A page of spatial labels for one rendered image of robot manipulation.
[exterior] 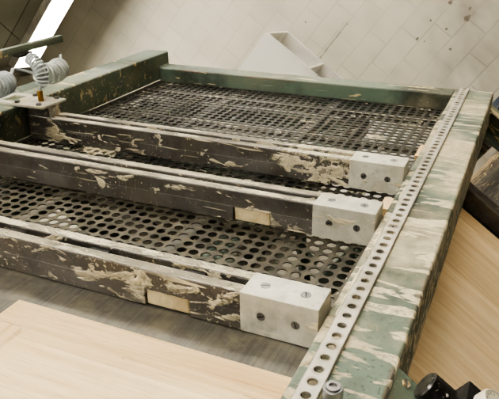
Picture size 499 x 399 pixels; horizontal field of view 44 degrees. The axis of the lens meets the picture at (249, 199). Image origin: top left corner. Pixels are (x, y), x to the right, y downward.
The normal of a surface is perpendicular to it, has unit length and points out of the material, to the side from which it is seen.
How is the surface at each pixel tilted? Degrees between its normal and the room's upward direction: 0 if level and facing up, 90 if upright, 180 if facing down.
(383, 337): 54
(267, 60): 90
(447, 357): 90
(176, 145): 90
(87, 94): 144
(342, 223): 90
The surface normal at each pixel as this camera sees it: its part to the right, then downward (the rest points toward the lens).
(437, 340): 0.52, -0.64
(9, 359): -0.01, -0.91
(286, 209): -0.41, 0.39
